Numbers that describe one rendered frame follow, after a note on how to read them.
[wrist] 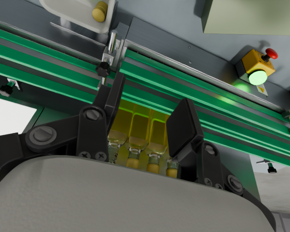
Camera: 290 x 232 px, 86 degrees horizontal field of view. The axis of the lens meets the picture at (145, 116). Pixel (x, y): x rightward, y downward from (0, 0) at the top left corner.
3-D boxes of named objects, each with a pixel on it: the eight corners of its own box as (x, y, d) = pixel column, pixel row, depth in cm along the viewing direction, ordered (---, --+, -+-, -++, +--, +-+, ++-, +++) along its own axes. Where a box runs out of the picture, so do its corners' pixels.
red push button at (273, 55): (259, 61, 46) (271, 52, 44) (256, 54, 48) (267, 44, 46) (269, 66, 47) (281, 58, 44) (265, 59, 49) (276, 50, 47)
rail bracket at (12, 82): (27, 72, 53) (2, 102, 46) (21, 56, 48) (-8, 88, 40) (40, 76, 54) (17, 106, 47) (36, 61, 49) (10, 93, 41)
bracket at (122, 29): (110, 49, 49) (104, 63, 45) (117, 20, 41) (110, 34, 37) (121, 54, 49) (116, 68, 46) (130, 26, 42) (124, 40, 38)
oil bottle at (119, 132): (119, 88, 53) (101, 146, 42) (123, 77, 49) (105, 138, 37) (134, 94, 55) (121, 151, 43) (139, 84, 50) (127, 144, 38)
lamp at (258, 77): (244, 77, 50) (246, 84, 48) (258, 66, 46) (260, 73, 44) (255, 82, 51) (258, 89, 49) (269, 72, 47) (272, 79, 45)
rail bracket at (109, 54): (103, 68, 46) (90, 100, 39) (115, 11, 33) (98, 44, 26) (113, 72, 47) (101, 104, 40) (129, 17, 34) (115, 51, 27)
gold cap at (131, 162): (124, 160, 41) (121, 177, 39) (128, 156, 38) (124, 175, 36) (137, 163, 42) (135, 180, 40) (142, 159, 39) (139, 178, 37)
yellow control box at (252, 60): (234, 63, 54) (238, 78, 50) (253, 46, 48) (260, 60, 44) (249, 71, 56) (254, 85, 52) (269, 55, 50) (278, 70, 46)
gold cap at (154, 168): (144, 165, 43) (142, 182, 40) (149, 162, 40) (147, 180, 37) (156, 168, 44) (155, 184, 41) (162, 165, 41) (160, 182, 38)
